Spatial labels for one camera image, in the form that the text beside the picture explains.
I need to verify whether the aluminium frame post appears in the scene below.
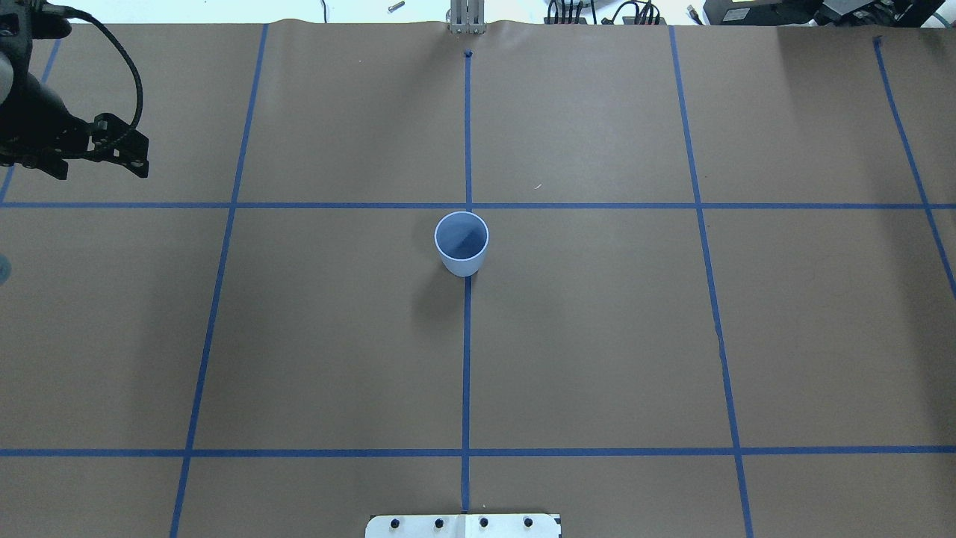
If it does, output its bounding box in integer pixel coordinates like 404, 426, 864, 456
447, 0, 487, 35

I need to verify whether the light blue plastic cup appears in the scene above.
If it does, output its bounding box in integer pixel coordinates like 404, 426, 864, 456
433, 211, 491, 278

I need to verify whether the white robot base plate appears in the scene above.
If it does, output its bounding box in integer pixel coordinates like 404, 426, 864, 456
364, 512, 562, 537

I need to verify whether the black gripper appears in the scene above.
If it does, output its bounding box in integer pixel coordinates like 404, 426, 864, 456
1, 75, 91, 168

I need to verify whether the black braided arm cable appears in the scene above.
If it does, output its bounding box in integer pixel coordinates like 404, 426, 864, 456
45, 4, 144, 159

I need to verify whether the black cable bundle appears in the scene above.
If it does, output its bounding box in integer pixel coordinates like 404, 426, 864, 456
544, 0, 667, 27

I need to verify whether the black equipment box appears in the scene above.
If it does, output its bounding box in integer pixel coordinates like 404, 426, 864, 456
703, 1, 945, 28

